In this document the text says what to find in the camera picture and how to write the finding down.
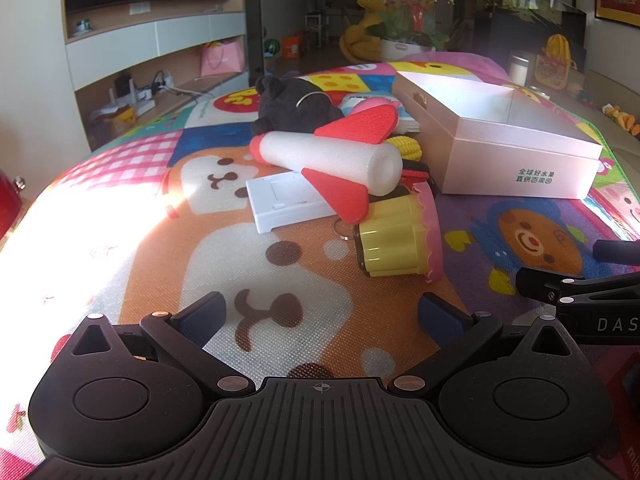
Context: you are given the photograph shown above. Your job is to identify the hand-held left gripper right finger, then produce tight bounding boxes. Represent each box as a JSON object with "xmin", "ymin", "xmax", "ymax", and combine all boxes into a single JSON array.
[{"xmin": 388, "ymin": 292, "xmax": 576, "ymax": 395}]

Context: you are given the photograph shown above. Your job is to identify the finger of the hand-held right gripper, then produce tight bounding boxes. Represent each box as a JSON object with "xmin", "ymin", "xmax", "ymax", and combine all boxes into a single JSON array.
[
  {"xmin": 516, "ymin": 267, "xmax": 640, "ymax": 306},
  {"xmin": 594, "ymin": 240, "xmax": 640, "ymax": 266}
]

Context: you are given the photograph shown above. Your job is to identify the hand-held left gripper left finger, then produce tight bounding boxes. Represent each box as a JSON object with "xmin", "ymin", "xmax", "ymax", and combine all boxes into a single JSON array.
[{"xmin": 71, "ymin": 292, "xmax": 255, "ymax": 396}]

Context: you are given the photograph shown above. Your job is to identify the yellow cup toy pink frill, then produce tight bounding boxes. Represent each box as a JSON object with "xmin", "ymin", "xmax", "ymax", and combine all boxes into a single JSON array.
[{"xmin": 353, "ymin": 182, "xmax": 445, "ymax": 283}]

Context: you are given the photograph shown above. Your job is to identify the pink cardboard box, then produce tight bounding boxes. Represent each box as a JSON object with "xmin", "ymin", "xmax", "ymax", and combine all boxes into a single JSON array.
[{"xmin": 391, "ymin": 71, "xmax": 604, "ymax": 200}]

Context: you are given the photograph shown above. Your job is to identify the black plush toy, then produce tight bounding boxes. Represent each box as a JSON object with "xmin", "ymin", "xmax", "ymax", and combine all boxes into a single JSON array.
[{"xmin": 251, "ymin": 75, "xmax": 343, "ymax": 136}]

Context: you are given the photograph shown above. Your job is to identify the blue and white packet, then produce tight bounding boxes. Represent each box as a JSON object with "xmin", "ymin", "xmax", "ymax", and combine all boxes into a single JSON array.
[{"xmin": 340, "ymin": 91, "xmax": 422, "ymax": 135}]

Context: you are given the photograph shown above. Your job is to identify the colourful cartoon play mat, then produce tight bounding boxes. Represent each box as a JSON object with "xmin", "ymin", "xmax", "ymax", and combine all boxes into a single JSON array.
[{"xmin": 0, "ymin": 50, "xmax": 640, "ymax": 480}]

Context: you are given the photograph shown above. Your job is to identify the orange plush toy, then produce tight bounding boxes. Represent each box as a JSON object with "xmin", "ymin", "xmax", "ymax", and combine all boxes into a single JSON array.
[{"xmin": 602, "ymin": 104, "xmax": 640, "ymax": 136}]

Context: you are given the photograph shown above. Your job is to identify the white plastic case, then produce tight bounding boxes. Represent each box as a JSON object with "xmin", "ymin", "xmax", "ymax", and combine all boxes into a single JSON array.
[{"xmin": 245, "ymin": 170, "xmax": 351, "ymax": 234}]

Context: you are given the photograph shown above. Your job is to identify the yellow corn toy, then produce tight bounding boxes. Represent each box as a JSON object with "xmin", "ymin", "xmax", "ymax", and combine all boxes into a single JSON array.
[{"xmin": 387, "ymin": 135, "xmax": 423, "ymax": 161}]

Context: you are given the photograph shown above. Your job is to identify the colourful cartoon paper bag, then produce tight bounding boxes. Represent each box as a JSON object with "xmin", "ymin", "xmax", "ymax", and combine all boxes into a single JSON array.
[{"xmin": 535, "ymin": 52, "xmax": 571, "ymax": 92}]

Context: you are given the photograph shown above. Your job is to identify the white foam rocket red fins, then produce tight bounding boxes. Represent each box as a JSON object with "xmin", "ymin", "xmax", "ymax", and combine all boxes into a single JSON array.
[{"xmin": 249, "ymin": 105, "xmax": 405, "ymax": 225}]

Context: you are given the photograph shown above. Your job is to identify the white cup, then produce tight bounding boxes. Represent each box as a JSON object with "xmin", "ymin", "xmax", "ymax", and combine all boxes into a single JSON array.
[{"xmin": 507, "ymin": 51, "xmax": 531, "ymax": 86}]

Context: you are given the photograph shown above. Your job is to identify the yellow backpack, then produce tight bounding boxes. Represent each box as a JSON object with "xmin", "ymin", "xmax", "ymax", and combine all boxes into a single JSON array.
[{"xmin": 542, "ymin": 34, "xmax": 576, "ymax": 61}]

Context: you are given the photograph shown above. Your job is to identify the yellow cardboard box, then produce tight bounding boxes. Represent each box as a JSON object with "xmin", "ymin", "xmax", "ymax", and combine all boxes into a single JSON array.
[{"xmin": 92, "ymin": 105, "xmax": 136, "ymax": 133}]

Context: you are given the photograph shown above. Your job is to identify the red round object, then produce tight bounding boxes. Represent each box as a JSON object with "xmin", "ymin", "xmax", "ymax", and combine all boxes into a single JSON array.
[{"xmin": 0, "ymin": 169, "xmax": 28, "ymax": 241}]

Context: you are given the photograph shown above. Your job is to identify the white router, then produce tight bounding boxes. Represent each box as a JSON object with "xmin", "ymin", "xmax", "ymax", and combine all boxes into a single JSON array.
[{"xmin": 107, "ymin": 76, "xmax": 138, "ymax": 106}]

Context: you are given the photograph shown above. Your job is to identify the glass fish tank black stand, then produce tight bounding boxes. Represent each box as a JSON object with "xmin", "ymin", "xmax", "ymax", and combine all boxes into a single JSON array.
[{"xmin": 467, "ymin": 0, "xmax": 587, "ymax": 61}]

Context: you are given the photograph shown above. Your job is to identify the pink gift bag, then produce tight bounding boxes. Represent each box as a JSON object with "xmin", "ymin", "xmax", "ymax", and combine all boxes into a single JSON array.
[{"xmin": 200, "ymin": 40, "xmax": 246, "ymax": 77}]

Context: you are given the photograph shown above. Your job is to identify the white wooden television cabinet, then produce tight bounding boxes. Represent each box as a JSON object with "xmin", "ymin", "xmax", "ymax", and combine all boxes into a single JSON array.
[{"xmin": 62, "ymin": 0, "xmax": 251, "ymax": 151}]

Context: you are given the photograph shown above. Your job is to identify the large yellow plush toy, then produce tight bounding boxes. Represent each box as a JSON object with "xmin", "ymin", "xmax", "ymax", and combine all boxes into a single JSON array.
[{"xmin": 339, "ymin": 0, "xmax": 396, "ymax": 63}]

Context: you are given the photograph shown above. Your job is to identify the white stool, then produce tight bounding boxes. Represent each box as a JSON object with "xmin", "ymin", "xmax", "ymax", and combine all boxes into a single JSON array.
[{"xmin": 305, "ymin": 10, "xmax": 331, "ymax": 46}]

